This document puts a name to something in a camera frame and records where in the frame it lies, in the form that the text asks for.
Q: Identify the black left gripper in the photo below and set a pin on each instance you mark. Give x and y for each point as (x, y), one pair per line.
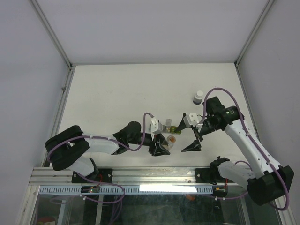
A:
(159, 149)

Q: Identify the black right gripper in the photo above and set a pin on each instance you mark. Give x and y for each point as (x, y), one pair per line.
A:
(196, 145)

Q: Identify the clear glass pill bottle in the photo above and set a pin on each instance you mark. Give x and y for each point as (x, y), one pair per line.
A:
(168, 145)

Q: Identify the weekly pill organizer strip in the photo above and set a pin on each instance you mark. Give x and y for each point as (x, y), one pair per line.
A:
(169, 128)

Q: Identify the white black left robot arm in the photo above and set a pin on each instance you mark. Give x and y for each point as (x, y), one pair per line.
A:
(66, 150)

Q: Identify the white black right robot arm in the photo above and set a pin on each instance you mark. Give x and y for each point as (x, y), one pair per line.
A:
(267, 180)

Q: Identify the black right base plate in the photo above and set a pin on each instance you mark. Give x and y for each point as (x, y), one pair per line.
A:
(207, 175)

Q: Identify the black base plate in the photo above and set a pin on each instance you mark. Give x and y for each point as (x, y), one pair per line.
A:
(102, 175)
(207, 175)

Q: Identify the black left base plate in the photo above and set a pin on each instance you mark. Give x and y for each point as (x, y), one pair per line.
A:
(102, 175)

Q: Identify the aluminium mounting rail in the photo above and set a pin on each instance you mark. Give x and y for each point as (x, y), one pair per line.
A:
(42, 176)

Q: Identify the grey slotted cable duct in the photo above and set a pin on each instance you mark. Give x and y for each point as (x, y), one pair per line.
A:
(129, 190)

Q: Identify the aluminium frame post right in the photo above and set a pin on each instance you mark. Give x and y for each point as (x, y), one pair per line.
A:
(254, 31)

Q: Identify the aluminium frame post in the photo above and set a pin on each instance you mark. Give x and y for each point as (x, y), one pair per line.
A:
(49, 30)
(254, 31)

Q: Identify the aluminium frame post left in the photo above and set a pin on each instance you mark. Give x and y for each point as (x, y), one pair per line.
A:
(49, 30)

